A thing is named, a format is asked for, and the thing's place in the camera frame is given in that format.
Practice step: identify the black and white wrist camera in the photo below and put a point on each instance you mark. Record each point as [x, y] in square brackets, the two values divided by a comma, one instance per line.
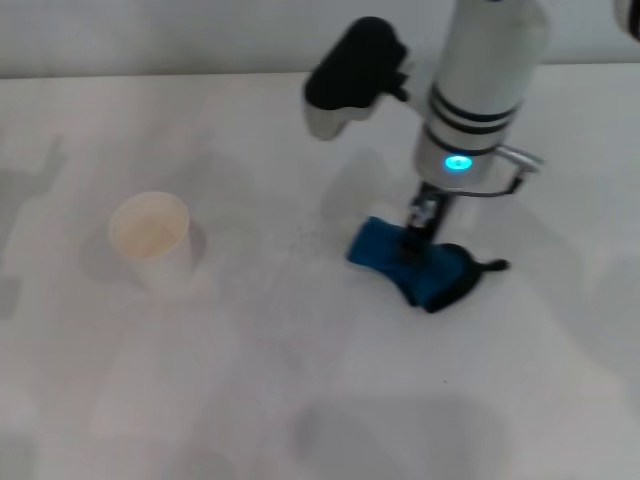
[355, 70]

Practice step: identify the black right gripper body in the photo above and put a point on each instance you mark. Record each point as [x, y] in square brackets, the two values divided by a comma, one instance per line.
[427, 215]

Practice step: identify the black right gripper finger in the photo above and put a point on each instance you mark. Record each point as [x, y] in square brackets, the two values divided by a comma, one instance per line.
[412, 250]

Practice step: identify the blue rag with black trim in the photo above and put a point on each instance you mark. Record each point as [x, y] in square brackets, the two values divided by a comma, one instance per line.
[425, 272]

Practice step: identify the white paper cup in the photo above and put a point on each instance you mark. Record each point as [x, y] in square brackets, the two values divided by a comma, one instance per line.
[150, 240]

